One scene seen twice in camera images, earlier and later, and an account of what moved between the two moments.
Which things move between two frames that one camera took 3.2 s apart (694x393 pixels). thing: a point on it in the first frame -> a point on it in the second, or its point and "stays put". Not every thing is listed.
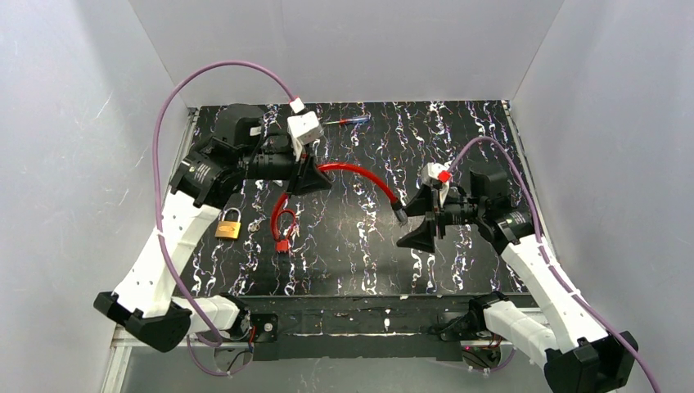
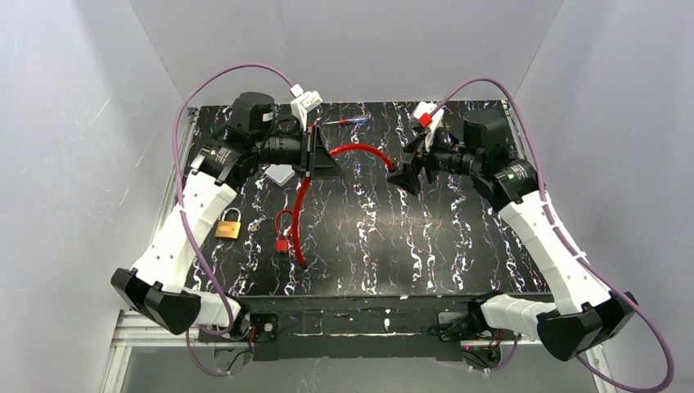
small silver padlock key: x=253 y=227 stays put
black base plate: x=357 y=328 stays put
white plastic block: x=440 y=173 -> x=425 y=107
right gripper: x=437 y=215 -> x=425 y=160
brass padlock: x=229 y=229 stays put
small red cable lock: x=282 y=245 stays put
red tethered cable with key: x=399 y=210 -> x=305 y=182
